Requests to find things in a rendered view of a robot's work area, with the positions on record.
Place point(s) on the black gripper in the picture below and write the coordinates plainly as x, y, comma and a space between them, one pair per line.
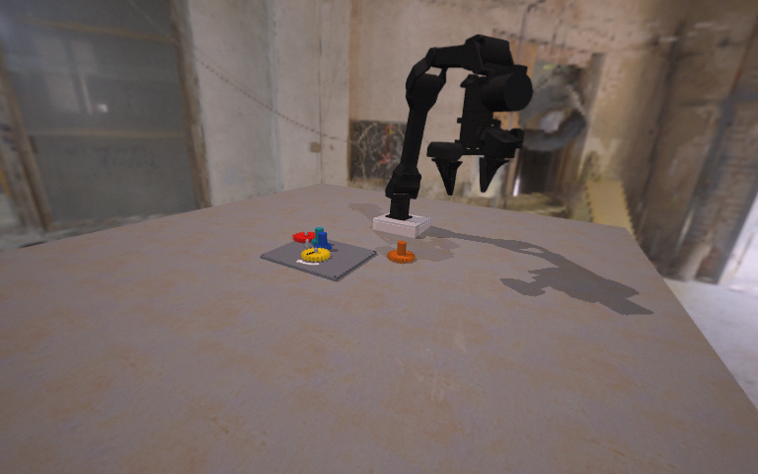
446, 154

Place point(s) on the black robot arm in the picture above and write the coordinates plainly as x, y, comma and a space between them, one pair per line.
506, 88

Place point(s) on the red gear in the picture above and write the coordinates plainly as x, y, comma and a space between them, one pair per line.
300, 237

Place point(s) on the teal gear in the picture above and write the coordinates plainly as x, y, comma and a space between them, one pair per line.
316, 239

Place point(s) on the yellow gear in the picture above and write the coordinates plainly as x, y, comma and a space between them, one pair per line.
321, 255

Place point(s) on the orange gear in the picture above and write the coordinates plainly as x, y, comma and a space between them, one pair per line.
401, 255

